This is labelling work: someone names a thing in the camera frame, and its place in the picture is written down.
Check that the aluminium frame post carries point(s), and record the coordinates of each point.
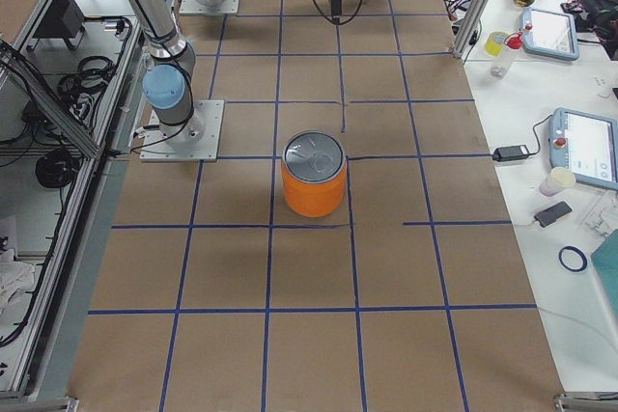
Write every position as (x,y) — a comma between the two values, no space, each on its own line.
(478,2)

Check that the black power adapter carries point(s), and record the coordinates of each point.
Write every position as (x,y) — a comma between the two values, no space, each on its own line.
(511,153)

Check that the white paper cup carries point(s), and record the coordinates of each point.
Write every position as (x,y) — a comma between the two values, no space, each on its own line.
(557,180)

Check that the white crumpled cloth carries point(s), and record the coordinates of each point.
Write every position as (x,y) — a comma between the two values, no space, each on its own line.
(17,277)

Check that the clear bottle red cap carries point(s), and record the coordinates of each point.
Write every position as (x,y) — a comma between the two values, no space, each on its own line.
(509,51)

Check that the near blue teach pendant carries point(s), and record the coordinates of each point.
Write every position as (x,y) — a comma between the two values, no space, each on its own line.
(585,144)

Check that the blue teach pendant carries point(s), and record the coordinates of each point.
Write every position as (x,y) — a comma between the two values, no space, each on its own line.
(549,34)
(585,144)

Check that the yellow tape roll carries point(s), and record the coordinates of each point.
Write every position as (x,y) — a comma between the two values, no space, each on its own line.
(495,42)

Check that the orange can with grey lid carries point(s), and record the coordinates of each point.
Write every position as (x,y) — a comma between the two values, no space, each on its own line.
(313,169)

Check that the black smartphone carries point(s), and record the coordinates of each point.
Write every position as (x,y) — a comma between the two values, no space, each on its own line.
(551,214)

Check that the far blue teach pendant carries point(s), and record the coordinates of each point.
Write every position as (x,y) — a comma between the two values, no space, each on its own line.
(549,34)

